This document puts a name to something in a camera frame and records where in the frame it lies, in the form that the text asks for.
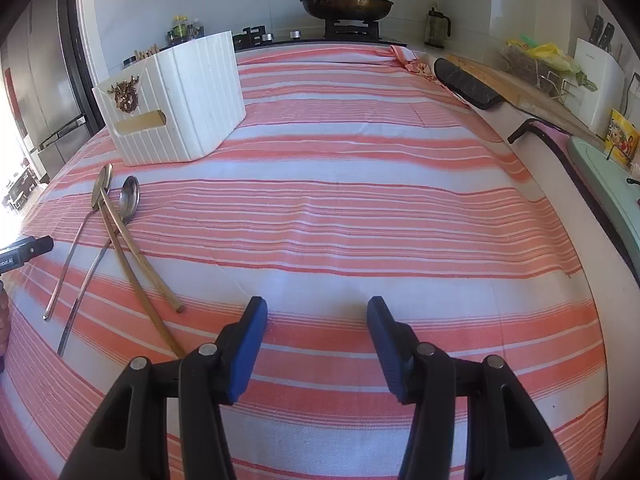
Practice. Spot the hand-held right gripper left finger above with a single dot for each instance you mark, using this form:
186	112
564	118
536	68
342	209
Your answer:
247	350

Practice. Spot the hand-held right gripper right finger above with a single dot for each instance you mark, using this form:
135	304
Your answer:
387	350

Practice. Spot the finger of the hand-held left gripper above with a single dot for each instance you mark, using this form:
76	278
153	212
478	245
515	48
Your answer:
27	251

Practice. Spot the metal spoon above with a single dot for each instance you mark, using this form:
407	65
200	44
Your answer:
130	197
102	185

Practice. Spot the white ribbed storage basket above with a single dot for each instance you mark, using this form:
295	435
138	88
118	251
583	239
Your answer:
200	100

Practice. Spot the person's left hand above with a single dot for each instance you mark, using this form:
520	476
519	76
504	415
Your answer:
2	325

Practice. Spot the pink white striped cloth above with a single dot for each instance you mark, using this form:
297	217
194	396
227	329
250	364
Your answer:
350	210

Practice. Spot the grey refrigerator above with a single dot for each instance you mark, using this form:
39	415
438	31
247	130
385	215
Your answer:
45	85

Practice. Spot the yellow cap oil bottle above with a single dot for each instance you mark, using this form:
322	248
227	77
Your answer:
180	27

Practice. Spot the black cutting board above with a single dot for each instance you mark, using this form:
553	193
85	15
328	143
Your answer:
465	85

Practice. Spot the mint green board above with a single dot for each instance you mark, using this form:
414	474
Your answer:
600	170

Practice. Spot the wooden cutting board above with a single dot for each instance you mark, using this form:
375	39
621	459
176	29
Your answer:
525	95

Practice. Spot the yellow snack packet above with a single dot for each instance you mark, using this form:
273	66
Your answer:
622	137

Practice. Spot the glass french press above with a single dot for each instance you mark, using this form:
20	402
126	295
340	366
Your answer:
435	30

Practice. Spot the black gas stove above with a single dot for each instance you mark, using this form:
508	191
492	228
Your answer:
350	27

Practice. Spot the white knife block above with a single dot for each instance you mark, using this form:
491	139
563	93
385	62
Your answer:
600	90

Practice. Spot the yellow plastic bag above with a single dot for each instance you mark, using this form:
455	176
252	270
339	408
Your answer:
550	55

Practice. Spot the dark wok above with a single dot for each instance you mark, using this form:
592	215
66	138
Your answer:
345	9

